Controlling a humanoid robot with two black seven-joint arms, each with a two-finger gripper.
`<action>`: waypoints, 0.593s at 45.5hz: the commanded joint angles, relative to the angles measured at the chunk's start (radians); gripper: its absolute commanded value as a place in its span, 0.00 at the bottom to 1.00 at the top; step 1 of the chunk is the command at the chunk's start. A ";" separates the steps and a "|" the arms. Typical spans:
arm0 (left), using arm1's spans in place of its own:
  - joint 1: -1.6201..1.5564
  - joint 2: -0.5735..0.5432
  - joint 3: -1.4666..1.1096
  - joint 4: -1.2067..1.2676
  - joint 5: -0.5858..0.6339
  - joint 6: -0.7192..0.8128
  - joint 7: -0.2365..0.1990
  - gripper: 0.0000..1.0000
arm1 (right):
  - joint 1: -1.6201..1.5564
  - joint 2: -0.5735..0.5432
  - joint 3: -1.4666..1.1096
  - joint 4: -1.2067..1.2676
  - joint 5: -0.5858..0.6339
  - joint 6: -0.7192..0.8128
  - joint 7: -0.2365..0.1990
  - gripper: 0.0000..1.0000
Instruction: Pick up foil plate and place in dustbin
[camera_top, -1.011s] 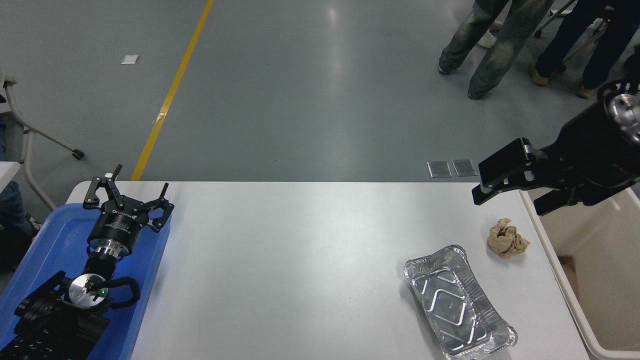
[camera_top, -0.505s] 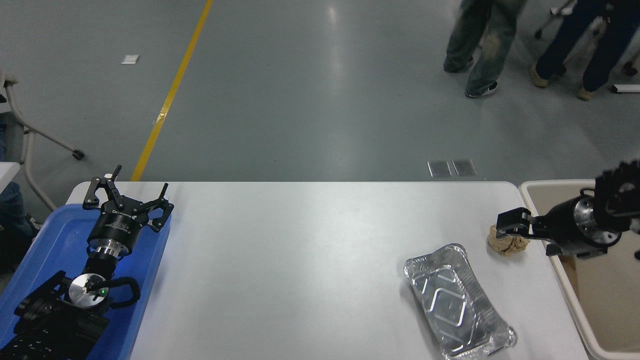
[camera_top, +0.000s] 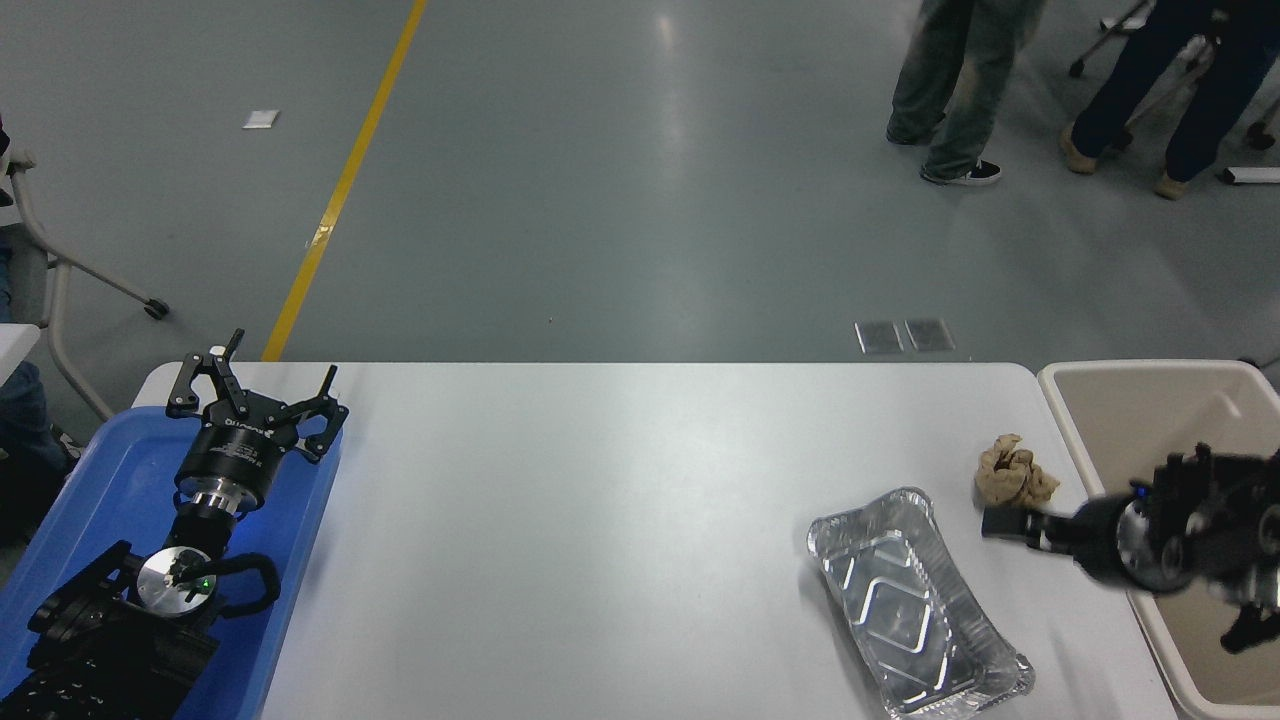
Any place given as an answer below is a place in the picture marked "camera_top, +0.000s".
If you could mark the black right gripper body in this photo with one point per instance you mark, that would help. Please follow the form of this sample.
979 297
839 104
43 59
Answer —
1100 540

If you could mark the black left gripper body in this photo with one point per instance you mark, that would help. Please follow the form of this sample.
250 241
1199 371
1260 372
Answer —
232 450

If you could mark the rectangular foil tray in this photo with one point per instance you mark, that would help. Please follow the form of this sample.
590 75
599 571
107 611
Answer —
900 610

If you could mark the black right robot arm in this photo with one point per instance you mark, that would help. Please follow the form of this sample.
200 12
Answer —
1220 540

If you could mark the metal floor plate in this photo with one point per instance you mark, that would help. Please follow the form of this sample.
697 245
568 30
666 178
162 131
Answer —
879 337
930 335

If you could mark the crumpled tan paper ball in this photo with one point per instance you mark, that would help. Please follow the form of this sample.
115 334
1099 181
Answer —
1010 470

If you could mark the large pale plastic bin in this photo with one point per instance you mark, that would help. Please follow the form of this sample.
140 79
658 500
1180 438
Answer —
1120 420

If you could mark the blue plastic tray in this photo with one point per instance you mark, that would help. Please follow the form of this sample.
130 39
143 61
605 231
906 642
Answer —
110 470

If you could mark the person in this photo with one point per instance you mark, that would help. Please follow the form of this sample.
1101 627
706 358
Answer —
960 90
20 410
1130 80

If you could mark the white side table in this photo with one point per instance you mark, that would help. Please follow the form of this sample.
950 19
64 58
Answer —
15 350

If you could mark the flat white floor object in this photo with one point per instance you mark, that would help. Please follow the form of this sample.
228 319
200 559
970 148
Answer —
1250 175

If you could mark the grey wheeled chair frame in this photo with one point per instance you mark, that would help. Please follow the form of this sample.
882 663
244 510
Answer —
56 320

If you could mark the wheeled metal cart frame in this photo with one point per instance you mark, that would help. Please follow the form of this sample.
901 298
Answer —
1105 35

